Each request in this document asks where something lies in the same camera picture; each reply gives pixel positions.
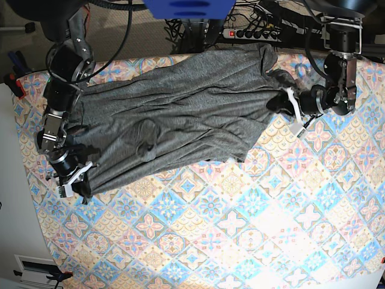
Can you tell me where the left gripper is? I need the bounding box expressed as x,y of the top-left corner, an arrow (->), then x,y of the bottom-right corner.
266,85 -> 328,123

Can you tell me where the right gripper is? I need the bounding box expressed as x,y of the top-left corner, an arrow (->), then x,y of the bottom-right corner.
48,147 -> 99,187

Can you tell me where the grey t-shirt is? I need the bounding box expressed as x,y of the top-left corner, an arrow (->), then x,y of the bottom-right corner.
69,44 -> 295,198

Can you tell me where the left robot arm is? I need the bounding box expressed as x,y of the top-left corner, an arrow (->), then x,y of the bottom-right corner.
266,13 -> 363,122

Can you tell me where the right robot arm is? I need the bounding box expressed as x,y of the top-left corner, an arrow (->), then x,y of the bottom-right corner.
35,8 -> 98,197

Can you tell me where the white power strip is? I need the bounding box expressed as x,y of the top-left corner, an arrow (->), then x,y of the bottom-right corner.
222,28 -> 279,42

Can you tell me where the red black clamp left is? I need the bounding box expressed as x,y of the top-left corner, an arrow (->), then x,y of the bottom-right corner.
3,73 -> 26,99

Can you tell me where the white floor vent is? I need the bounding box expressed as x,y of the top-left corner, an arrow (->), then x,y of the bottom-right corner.
13,255 -> 60,288

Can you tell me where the blue black clamp bottom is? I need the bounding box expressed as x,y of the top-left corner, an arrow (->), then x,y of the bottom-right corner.
13,270 -> 73,286

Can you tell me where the patterned tablecloth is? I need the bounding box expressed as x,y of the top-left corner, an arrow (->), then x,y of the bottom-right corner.
13,60 -> 384,288

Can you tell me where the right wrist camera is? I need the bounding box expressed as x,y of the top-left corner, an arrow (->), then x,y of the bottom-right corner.
55,184 -> 74,198

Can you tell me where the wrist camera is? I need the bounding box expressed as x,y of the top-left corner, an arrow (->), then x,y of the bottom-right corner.
55,184 -> 74,198
289,122 -> 308,139

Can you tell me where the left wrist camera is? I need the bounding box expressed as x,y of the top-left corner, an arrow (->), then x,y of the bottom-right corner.
289,122 -> 308,139

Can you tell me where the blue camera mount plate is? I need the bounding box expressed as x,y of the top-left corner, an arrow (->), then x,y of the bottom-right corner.
143,0 -> 236,20

